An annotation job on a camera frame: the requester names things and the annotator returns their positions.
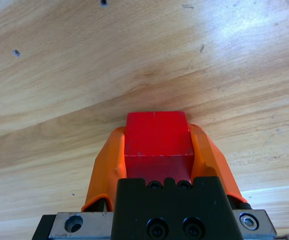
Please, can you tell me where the red wooden block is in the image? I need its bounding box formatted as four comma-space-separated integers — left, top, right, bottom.
123, 111, 195, 185

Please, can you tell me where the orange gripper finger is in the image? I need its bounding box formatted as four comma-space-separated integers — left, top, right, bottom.
80, 126, 128, 213
188, 123, 252, 211

